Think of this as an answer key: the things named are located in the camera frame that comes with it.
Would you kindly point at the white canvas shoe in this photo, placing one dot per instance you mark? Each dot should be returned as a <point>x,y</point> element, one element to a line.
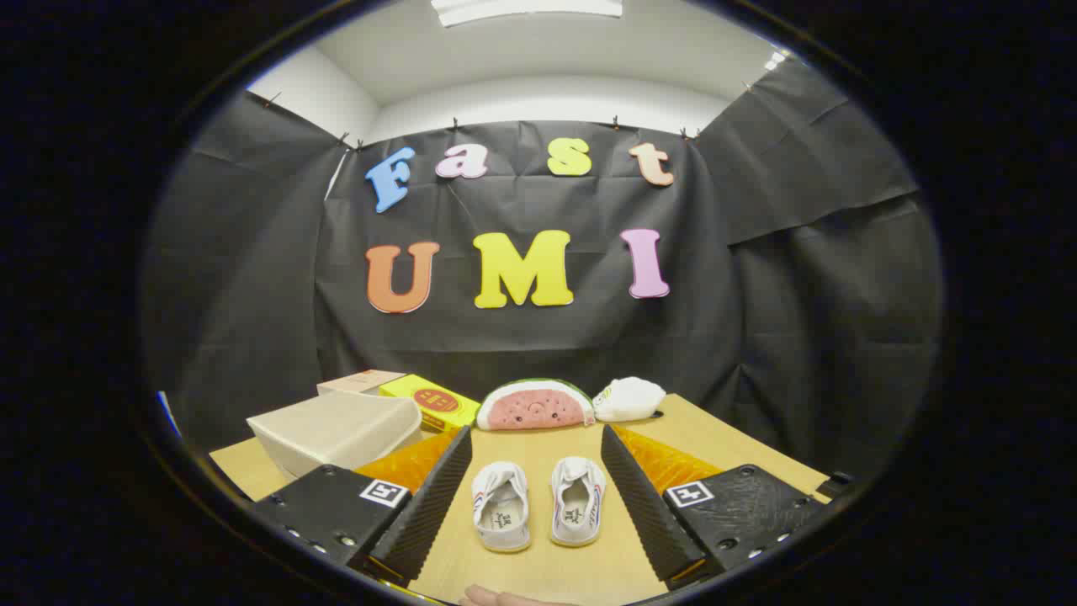
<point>501,509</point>
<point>578,501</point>

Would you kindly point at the beige book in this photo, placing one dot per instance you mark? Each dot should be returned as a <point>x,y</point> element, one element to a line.
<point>358,381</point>

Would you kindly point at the beige fabric storage box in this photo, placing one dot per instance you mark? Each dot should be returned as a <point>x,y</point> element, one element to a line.
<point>336,429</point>

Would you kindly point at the white plush toy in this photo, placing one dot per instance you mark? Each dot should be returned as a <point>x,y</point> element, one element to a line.
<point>629,400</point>

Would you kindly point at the long ceiling light panel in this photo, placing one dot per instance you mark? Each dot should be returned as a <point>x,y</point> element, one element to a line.
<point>526,8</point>

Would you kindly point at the yellow book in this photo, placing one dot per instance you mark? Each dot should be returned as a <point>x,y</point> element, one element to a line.
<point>429,401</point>

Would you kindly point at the black table edge bracket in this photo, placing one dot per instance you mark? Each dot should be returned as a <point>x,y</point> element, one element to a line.
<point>835,486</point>

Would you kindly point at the watermelon slice plush toy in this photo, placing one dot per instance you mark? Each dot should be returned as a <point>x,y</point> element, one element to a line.
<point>534,408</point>

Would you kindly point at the small ceiling light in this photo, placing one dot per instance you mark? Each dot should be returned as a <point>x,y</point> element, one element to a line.
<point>775,61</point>

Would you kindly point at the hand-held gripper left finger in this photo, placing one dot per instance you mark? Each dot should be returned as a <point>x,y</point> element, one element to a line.
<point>425,505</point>

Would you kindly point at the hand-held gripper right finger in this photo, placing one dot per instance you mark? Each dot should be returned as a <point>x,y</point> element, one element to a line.
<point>648,505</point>

